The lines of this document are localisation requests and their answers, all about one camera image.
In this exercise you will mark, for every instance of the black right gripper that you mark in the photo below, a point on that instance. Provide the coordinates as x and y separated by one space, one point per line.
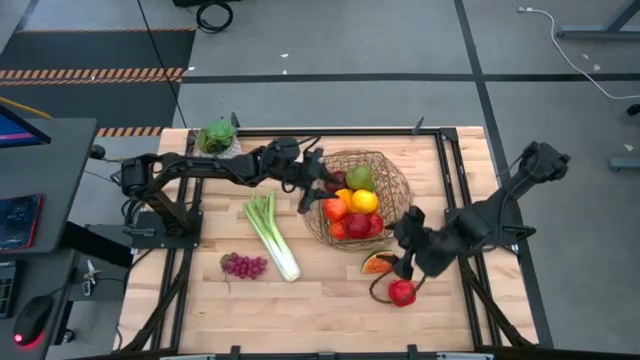
430 245

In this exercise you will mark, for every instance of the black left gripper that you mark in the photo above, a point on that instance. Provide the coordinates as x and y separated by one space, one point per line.
290 160

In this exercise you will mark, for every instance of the dark maroon plum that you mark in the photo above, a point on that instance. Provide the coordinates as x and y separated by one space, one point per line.
336 182

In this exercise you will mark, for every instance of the watermelon slice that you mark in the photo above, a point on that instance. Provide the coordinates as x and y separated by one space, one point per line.
375 262

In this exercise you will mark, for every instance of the orange red peach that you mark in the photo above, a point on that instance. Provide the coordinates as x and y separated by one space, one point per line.
334 209

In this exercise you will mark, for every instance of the orange fruit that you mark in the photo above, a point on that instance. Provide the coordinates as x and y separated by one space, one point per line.
345 195

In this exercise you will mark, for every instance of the green pear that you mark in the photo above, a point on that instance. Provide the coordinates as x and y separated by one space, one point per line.
360 177

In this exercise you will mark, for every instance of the yellow lemon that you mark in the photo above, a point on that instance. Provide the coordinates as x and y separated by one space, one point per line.
365 201

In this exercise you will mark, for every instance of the red orange tomato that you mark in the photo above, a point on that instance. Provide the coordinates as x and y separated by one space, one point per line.
338 231

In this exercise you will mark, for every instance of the dark red apple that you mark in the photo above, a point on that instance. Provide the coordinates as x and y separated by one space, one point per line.
357 225

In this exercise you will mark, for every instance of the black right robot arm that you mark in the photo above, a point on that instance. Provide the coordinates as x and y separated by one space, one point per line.
542 162

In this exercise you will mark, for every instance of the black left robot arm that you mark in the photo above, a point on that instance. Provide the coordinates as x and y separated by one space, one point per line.
200 165

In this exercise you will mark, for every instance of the purple grape bunch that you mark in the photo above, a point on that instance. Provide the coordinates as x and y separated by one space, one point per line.
245 266

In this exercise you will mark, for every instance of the white flat bar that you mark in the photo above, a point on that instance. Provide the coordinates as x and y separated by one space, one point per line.
190 357
465 357

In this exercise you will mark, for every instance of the green plant in white pot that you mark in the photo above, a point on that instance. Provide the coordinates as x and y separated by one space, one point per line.
217 135

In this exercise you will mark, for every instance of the black power adapter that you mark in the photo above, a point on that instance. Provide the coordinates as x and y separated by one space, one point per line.
116 176

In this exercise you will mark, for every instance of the black round knob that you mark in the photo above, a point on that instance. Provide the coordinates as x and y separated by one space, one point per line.
97 151

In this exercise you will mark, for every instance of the black box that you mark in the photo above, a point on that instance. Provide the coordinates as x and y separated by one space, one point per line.
100 250

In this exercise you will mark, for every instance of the grey desk foot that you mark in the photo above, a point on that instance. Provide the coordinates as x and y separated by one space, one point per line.
625 164

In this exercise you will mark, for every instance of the silver carabiner clip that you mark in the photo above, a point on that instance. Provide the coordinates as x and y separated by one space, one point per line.
90 275

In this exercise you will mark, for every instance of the black hazard-striped floor mat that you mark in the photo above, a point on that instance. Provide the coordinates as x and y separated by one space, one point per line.
100 50

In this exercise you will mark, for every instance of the black desk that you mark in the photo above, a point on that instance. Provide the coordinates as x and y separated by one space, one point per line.
50 160

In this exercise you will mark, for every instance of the black caster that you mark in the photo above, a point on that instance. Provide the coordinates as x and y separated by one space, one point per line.
634 109

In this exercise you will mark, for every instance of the grey desk leg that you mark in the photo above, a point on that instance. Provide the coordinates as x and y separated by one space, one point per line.
595 34

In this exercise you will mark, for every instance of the dark tablet with red edge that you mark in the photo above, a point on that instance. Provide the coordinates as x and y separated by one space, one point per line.
20 220

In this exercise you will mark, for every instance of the computer monitor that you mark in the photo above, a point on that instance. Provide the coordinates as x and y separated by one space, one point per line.
15 135

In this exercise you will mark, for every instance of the black computer mouse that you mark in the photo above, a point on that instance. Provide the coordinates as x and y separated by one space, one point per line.
32 317

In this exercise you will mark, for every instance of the black keyboard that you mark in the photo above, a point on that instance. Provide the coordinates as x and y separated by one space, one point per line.
6 292

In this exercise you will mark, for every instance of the black aluminium table frame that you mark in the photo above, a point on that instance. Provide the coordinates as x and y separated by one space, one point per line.
375 132

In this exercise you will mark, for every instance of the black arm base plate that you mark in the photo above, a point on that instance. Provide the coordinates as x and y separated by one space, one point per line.
150 240
492 243

